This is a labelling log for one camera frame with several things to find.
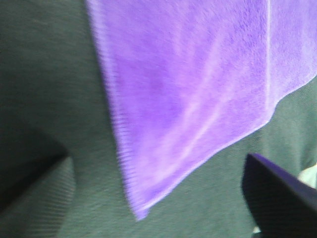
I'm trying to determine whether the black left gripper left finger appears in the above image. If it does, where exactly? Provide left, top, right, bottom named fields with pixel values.
left=0, top=157, right=76, bottom=238

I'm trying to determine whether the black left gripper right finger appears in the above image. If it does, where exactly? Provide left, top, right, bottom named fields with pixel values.
left=241, top=153, right=317, bottom=238

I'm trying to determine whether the purple microfiber towel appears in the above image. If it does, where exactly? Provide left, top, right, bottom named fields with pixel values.
left=86, top=0, right=317, bottom=220

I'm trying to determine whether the white plastic container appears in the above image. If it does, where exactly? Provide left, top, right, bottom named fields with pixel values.
left=252, top=166, right=317, bottom=235

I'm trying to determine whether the black table cloth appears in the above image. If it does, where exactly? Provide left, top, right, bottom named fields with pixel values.
left=0, top=0, right=317, bottom=238

